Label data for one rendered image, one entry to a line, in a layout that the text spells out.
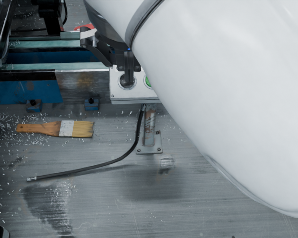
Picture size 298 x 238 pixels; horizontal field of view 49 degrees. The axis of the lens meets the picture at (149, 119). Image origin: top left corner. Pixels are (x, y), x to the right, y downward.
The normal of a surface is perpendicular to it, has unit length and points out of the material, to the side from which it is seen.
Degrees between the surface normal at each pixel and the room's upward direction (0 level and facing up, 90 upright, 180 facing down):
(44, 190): 0
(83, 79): 90
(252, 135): 61
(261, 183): 80
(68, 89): 90
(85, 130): 4
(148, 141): 90
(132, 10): 75
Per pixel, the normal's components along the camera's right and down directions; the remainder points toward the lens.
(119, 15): -0.73, 0.54
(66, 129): 0.03, -0.58
